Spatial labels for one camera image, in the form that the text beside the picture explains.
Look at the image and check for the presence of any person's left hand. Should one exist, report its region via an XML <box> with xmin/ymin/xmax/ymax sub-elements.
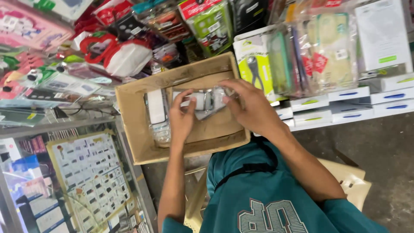
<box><xmin>168</xmin><ymin>89</ymin><xmax>197</xmax><ymax>145</ymax></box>

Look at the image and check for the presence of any person's right hand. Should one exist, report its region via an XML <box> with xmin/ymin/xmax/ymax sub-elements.
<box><xmin>218</xmin><ymin>79</ymin><xmax>286</xmax><ymax>139</ymax></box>

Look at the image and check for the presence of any clear packet with white charger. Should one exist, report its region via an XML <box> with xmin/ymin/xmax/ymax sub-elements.
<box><xmin>171</xmin><ymin>86</ymin><xmax>235</xmax><ymax>121</ymax></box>

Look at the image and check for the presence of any crumpled clear plastic packet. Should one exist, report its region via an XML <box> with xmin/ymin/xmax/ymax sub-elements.
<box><xmin>150</xmin><ymin>122</ymin><xmax>171</xmax><ymax>147</ymax></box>

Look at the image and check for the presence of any white adapter in clear packet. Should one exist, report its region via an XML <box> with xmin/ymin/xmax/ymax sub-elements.
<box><xmin>144</xmin><ymin>89</ymin><xmax>169</xmax><ymax>125</ymax></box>

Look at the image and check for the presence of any white and lime earphone box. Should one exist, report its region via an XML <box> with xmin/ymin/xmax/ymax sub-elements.
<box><xmin>232</xmin><ymin>33</ymin><xmax>289</xmax><ymax>103</ymax></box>

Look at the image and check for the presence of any brown cardboard box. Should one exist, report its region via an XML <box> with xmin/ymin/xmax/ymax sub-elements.
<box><xmin>115</xmin><ymin>52</ymin><xmax>251</xmax><ymax>166</ymax></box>

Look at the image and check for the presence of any red and white plastic bag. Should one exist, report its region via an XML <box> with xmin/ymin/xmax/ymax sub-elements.
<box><xmin>79</xmin><ymin>32</ymin><xmax>153</xmax><ymax>78</ymax></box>

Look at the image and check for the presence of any teal printed shirt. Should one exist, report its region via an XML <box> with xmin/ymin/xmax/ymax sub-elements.
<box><xmin>162</xmin><ymin>136</ymin><xmax>390</xmax><ymax>233</ymax></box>

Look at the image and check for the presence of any bundle of clear phone cases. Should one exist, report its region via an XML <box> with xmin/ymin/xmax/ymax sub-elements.
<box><xmin>268</xmin><ymin>12</ymin><xmax>360</xmax><ymax>98</ymax></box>

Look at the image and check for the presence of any green packet with red header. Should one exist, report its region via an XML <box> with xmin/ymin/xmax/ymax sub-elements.
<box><xmin>178</xmin><ymin>0</ymin><xmax>234</xmax><ymax>57</ymax></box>

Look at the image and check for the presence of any black accessory packet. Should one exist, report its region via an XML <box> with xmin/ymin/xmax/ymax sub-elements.
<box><xmin>229</xmin><ymin>0</ymin><xmax>270</xmax><ymax>33</ymax></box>

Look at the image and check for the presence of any stack of white accessory boxes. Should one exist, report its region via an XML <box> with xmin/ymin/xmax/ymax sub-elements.
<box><xmin>252</xmin><ymin>72</ymin><xmax>414</xmax><ymax>132</ymax></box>

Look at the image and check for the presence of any yellow-framed card of small parts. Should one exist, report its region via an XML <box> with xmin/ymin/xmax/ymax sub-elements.
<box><xmin>45</xmin><ymin>129</ymin><xmax>136</xmax><ymax>233</ymax></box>

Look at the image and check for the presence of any beige plastic chair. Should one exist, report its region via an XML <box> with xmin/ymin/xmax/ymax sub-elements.
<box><xmin>183</xmin><ymin>157</ymin><xmax>373</xmax><ymax>233</ymax></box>

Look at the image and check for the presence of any heap of packed phone accessories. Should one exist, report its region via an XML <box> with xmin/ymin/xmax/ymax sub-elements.
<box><xmin>0</xmin><ymin>0</ymin><xmax>198</xmax><ymax>127</ymax></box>

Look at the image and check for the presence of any large white box green label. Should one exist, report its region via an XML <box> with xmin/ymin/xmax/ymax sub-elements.
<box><xmin>354</xmin><ymin>0</ymin><xmax>414</xmax><ymax>74</ymax></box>

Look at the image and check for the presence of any glass display counter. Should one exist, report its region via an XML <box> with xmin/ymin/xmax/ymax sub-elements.
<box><xmin>0</xmin><ymin>116</ymin><xmax>159</xmax><ymax>233</ymax></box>

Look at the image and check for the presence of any pink printed packet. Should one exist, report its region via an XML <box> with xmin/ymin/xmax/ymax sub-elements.
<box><xmin>0</xmin><ymin>3</ymin><xmax>75</xmax><ymax>53</ymax></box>

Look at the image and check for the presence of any black shoulder strap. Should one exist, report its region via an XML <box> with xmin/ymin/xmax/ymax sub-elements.
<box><xmin>214</xmin><ymin>139</ymin><xmax>279</xmax><ymax>192</ymax></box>

